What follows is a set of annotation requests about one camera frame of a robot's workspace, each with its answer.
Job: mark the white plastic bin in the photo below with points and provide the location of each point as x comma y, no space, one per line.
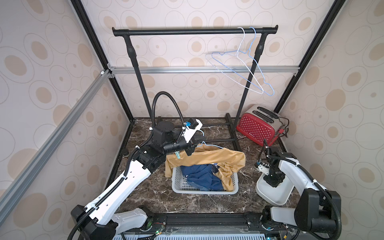
275,196

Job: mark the teal plastic clothespin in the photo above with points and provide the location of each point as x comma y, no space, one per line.
177,154

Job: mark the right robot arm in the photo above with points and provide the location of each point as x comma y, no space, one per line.
296,198

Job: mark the red polka dot toaster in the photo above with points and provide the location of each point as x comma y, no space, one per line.
260,125

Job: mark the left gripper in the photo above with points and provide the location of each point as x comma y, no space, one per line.
192,143

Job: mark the pale blue wire hanger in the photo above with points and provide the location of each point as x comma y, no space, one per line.
203,143

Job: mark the mustard yellow t-shirt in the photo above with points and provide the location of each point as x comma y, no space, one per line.
229,162

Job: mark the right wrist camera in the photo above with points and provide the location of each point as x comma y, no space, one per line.
263,168

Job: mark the white plastic basket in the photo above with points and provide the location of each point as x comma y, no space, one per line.
181,186

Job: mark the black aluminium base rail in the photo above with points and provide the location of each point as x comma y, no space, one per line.
207,222

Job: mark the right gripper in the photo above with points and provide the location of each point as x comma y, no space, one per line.
265,156

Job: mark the light blue plastic hanger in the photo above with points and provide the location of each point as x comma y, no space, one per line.
269,90

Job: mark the white wire hanger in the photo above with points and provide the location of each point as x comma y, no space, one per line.
241,74

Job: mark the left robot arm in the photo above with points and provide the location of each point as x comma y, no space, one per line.
143,161

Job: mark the navy blue t-shirt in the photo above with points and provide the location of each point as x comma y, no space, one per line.
203,177

